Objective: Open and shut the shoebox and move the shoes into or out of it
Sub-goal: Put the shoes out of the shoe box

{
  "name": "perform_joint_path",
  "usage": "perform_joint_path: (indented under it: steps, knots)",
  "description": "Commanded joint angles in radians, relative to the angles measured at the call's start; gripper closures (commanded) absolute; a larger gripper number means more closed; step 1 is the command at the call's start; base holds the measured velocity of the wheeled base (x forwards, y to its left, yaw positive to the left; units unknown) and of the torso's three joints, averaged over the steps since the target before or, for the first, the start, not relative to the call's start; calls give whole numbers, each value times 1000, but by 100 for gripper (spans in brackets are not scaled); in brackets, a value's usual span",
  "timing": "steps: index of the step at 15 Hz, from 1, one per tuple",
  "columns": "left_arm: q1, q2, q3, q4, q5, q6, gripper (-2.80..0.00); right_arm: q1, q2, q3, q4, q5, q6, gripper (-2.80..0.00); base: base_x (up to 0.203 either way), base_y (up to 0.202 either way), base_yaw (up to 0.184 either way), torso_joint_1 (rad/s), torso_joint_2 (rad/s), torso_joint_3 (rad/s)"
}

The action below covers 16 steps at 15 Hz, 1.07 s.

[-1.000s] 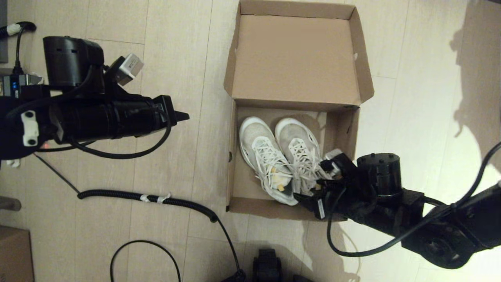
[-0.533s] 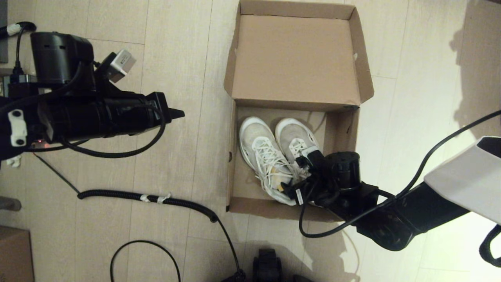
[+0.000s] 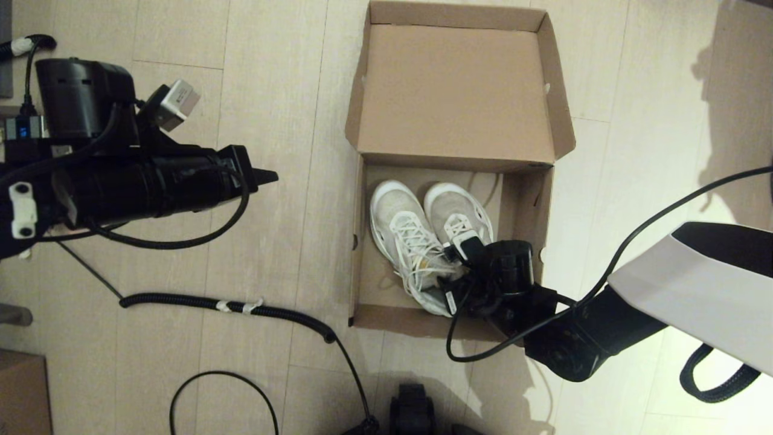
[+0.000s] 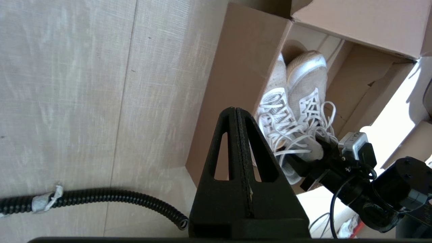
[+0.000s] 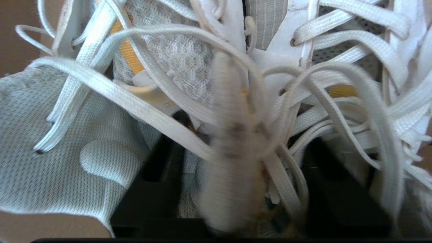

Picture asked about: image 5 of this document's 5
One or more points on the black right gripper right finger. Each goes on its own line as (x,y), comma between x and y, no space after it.
(337,209)

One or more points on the white mesh sneaker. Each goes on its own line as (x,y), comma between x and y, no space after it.
(50,168)
(280,37)

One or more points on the brown cardboard shoe box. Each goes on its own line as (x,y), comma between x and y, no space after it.
(20,229)

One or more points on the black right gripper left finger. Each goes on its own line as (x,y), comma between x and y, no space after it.
(148,206)

